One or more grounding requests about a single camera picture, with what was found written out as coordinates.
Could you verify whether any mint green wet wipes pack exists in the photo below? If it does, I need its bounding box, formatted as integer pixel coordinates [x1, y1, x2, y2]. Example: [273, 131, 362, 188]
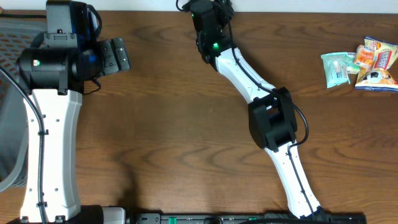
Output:
[321, 52, 350, 88]

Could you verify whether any cream yellow snack bag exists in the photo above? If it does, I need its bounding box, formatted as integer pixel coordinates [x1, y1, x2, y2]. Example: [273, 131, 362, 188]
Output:
[354, 36, 397, 93]

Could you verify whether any right black cable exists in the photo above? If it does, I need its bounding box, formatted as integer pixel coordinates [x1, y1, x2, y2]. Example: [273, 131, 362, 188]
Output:
[175, 0, 315, 218]

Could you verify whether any teal Kleenex tissue pack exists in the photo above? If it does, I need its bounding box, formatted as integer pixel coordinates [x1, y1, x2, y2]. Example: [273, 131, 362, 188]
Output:
[345, 52, 361, 75]

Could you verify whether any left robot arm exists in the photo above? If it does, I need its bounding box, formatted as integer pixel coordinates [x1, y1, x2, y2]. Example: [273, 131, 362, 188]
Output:
[16, 1, 131, 224]

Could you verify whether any orange Kleenex tissue pack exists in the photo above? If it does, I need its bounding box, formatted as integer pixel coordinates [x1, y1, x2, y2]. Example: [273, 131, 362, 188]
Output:
[353, 45, 374, 69]

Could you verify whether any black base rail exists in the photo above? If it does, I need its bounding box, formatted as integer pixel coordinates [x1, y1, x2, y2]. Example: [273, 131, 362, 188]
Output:
[75, 205, 367, 224]

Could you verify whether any grey plastic shopping basket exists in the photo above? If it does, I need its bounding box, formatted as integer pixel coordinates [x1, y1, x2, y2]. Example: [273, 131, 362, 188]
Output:
[1, 18, 47, 192]

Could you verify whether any black cable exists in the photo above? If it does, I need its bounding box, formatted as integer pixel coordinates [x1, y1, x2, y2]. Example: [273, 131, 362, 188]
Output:
[175, 0, 315, 218]
[0, 67, 50, 224]

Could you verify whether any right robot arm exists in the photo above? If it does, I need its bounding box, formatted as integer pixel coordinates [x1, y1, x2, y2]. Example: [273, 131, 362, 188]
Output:
[180, 0, 326, 222]

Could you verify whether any left black cable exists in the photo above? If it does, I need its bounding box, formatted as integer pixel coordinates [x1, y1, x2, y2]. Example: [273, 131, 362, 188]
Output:
[0, 67, 50, 224]

